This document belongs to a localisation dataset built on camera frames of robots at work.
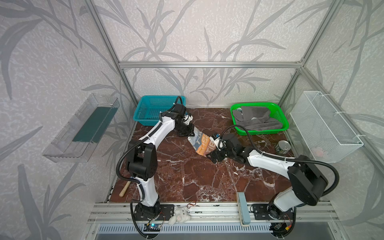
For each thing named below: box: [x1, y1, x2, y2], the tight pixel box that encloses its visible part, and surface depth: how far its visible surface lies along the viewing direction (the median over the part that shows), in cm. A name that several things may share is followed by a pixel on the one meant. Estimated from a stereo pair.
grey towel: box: [232, 106, 283, 131], surface depth 106 cm
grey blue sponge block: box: [237, 191, 251, 225], surface depth 75 cm
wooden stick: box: [119, 181, 132, 198], surface depth 81 cm
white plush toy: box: [168, 206, 191, 226], surface depth 71 cm
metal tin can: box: [275, 140, 291, 154], surface depth 95 cm
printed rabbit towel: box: [187, 126, 217, 157], surface depth 95 cm
